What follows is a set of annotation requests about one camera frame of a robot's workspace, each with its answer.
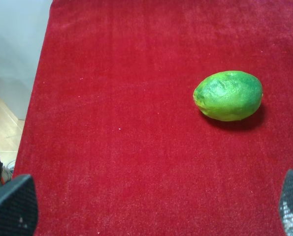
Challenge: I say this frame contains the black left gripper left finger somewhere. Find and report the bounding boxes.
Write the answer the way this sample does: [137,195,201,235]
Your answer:
[0,174,38,236]

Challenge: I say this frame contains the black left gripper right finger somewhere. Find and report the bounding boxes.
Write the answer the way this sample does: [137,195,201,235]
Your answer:
[279,169,293,236]

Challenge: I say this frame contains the red velvet tablecloth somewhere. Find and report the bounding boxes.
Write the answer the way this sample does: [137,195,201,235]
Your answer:
[14,0,293,236]

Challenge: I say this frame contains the green lime fruit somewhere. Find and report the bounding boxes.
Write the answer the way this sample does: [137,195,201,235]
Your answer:
[193,71,263,121]

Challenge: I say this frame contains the grey cables on floor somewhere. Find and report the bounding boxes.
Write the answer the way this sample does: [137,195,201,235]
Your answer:
[1,159,16,184]

